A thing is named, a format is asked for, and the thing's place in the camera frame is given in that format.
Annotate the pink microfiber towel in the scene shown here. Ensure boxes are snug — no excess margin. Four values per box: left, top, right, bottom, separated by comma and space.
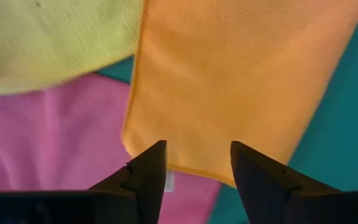
0, 73, 223, 224

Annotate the pale green microfiber towel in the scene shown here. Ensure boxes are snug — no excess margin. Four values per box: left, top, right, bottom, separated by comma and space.
0, 0, 145, 96

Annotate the orange microfiber towel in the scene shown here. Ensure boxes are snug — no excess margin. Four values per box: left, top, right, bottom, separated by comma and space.
121, 0, 358, 188

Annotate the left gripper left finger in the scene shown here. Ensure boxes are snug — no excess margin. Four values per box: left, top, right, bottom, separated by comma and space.
0, 139, 168, 224

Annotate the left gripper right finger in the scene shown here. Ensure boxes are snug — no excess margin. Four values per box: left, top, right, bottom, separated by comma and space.
230, 140, 358, 224

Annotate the teal table mat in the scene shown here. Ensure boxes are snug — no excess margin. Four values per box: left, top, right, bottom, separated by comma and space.
96, 0, 358, 224

